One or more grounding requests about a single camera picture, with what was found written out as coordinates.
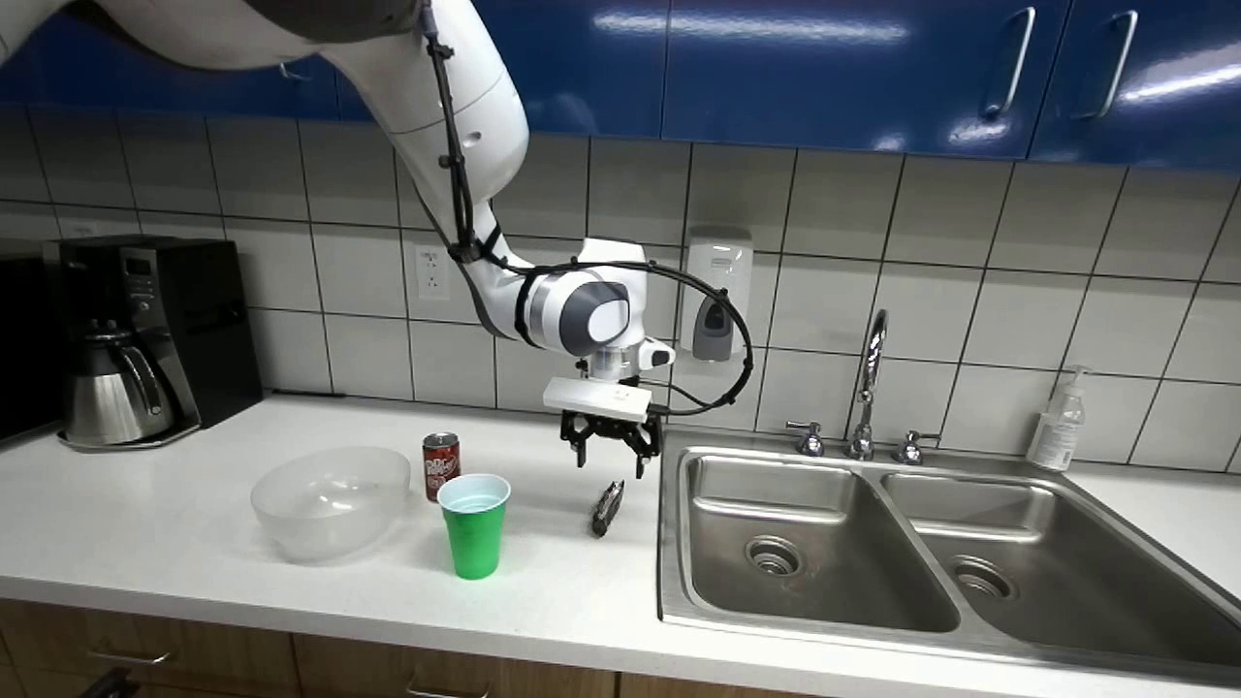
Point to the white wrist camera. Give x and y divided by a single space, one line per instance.
600 399

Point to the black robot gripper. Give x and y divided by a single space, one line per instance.
645 439

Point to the clear soap bottle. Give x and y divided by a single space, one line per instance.
1062 423

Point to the green plastic cup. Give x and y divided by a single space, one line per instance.
476 509

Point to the clear plastic bowl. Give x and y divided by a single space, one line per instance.
334 504

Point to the white wall soap dispenser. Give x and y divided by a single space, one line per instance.
710 319

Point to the wooden drawer with handle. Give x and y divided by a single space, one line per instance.
58 652

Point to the chrome faucet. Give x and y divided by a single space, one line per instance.
859 438

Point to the white wall power outlet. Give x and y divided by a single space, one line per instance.
431 277

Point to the dark chocolate bar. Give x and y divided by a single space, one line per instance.
607 509

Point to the stainless steel double sink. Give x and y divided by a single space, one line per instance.
954 560

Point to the black coffee maker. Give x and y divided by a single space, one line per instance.
181 299

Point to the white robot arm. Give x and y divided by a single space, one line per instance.
441 93

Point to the blue upper cabinets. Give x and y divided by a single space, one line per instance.
1139 82

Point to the steel coffee carafe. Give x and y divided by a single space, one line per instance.
113 392

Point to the red soda can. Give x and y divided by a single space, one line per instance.
441 465

